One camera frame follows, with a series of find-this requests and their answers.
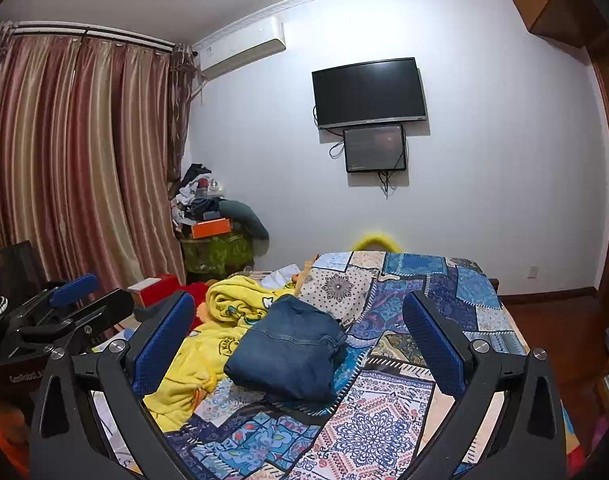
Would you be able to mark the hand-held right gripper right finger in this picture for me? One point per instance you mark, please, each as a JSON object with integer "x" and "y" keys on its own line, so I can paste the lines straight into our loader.
{"x": 434, "y": 345}

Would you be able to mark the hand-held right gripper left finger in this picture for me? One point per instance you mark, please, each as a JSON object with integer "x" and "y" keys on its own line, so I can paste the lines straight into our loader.
{"x": 164, "y": 345}

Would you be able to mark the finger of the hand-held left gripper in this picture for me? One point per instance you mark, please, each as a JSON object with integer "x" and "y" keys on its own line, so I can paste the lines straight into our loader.
{"x": 74, "y": 284}
{"x": 109, "y": 305}

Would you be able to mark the blue denim jacket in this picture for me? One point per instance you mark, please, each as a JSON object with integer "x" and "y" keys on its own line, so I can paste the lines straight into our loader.
{"x": 284, "y": 350}

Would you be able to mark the pile of mixed clothes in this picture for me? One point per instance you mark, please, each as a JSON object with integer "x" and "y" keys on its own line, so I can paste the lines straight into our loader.
{"x": 194, "y": 195}

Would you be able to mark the red and white box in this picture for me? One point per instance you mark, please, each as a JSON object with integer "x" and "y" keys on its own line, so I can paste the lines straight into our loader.
{"x": 152, "y": 290}

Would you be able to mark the red plush toy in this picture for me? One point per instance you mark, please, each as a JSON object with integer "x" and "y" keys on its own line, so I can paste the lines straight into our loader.
{"x": 189, "y": 294}

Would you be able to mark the person's orange clothing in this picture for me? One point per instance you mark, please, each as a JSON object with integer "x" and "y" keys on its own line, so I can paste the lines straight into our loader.
{"x": 2, "y": 430}

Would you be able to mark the yellow cartoon print blanket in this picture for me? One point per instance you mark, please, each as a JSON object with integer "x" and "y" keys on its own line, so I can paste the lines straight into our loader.
{"x": 234, "y": 300}

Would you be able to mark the blue patchwork bedspread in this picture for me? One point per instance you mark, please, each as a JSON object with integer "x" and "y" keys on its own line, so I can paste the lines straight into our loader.
{"x": 384, "y": 420}

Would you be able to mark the yellow plush toy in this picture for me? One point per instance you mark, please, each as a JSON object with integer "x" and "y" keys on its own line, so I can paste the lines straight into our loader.
{"x": 374, "y": 242}

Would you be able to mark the striped brown curtain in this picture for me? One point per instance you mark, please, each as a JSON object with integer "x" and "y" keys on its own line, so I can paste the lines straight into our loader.
{"x": 74, "y": 160}

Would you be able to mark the orange box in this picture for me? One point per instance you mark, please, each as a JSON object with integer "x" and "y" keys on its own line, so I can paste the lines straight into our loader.
{"x": 212, "y": 228}

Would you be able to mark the grey green pillow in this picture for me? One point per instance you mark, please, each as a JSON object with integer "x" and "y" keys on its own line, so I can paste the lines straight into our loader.
{"x": 244, "y": 215}

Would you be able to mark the white air conditioner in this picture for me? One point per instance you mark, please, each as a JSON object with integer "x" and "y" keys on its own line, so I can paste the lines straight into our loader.
{"x": 239, "y": 47}

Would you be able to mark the white wall outlet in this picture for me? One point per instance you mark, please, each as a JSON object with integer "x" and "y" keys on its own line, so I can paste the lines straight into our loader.
{"x": 533, "y": 271}

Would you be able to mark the small black wall monitor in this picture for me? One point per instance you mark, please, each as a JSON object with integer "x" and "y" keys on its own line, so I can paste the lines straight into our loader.
{"x": 374, "y": 147}

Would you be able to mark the curtain rail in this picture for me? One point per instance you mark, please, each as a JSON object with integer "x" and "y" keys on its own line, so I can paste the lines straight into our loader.
{"x": 84, "y": 30}

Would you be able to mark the black wall television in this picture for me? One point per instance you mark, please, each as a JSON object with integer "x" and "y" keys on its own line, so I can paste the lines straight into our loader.
{"x": 369, "y": 90}

